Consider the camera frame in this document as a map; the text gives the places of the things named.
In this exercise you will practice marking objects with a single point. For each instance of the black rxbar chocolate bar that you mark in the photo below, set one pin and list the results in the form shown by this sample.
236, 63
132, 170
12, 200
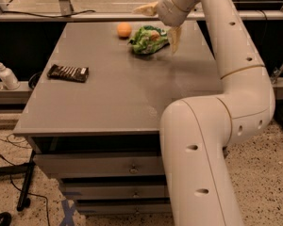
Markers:
68, 73

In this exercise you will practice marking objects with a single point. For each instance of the orange fruit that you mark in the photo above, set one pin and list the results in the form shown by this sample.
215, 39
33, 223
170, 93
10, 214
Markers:
124, 30

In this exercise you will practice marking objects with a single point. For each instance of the grey drawer cabinet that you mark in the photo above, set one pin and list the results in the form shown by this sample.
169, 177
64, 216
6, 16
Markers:
118, 108

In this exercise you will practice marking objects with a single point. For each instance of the white pump bottle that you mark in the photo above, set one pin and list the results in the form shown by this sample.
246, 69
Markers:
8, 77

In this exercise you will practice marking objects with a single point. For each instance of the grey drawer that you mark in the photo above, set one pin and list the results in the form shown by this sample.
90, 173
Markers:
87, 165
113, 208
106, 192

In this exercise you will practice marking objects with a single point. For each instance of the middle grey drawer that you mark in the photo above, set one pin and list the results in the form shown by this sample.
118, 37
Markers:
106, 192

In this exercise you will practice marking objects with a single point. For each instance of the blue tape cross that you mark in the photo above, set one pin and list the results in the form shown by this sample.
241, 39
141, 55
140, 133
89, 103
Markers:
68, 211

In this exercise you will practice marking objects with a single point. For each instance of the black shoe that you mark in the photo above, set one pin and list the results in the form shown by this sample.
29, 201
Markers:
5, 219

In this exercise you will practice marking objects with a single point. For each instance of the green snack bag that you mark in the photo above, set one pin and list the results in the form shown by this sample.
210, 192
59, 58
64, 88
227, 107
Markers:
148, 40

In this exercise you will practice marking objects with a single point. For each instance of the grey metal rail frame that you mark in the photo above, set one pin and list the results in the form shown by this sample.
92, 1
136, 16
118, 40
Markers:
73, 10

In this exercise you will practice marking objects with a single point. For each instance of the bottom grey drawer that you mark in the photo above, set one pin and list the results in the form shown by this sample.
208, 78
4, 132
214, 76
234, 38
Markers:
113, 208

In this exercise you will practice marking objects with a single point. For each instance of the black stand leg with wheel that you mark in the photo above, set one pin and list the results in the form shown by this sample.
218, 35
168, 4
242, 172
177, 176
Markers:
27, 169

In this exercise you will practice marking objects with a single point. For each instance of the top grey drawer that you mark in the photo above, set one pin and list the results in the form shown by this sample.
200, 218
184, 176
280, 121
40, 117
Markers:
87, 165

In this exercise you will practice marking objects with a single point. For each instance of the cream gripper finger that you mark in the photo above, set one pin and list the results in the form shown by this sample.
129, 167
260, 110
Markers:
174, 35
149, 9

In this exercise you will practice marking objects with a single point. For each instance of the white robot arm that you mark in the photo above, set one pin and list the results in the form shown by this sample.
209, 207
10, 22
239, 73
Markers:
195, 131

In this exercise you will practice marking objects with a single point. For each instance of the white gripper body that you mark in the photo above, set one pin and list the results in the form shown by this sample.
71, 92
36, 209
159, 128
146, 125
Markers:
167, 12

